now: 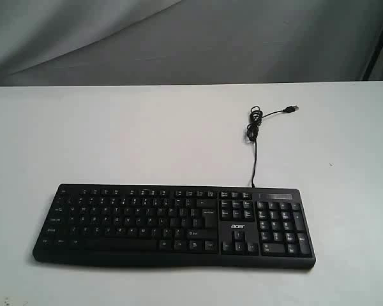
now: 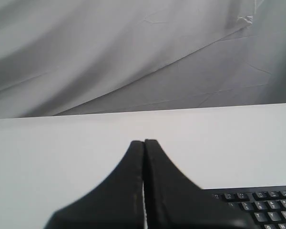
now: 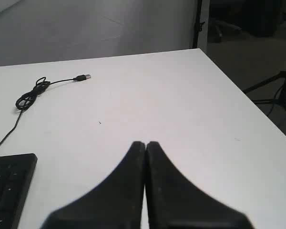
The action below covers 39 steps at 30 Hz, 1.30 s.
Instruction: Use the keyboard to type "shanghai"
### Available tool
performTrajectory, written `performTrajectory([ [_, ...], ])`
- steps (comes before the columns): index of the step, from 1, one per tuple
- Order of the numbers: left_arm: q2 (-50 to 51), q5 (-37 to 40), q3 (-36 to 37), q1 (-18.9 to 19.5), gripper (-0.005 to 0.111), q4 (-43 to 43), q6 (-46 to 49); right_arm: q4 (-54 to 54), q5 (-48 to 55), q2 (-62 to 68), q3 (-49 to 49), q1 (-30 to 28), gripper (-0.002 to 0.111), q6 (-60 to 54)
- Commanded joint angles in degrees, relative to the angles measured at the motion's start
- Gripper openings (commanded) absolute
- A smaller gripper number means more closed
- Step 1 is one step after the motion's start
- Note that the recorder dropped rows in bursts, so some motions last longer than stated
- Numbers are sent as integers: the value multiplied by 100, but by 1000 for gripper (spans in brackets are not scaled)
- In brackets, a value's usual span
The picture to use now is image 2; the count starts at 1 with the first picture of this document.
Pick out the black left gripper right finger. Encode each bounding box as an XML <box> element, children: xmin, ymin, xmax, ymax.
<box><xmin>143</xmin><ymin>140</ymin><xmax>251</xmax><ymax>229</ymax></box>

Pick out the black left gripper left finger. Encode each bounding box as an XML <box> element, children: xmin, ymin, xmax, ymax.
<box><xmin>45</xmin><ymin>141</ymin><xmax>143</xmax><ymax>229</ymax></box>

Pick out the black acer keyboard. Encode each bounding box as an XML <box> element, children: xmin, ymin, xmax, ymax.
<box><xmin>205</xmin><ymin>186</ymin><xmax>286</xmax><ymax>229</ymax></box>

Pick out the grey backdrop cloth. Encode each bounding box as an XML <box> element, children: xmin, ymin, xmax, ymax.
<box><xmin>0</xmin><ymin>0</ymin><xmax>286</xmax><ymax>119</ymax></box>

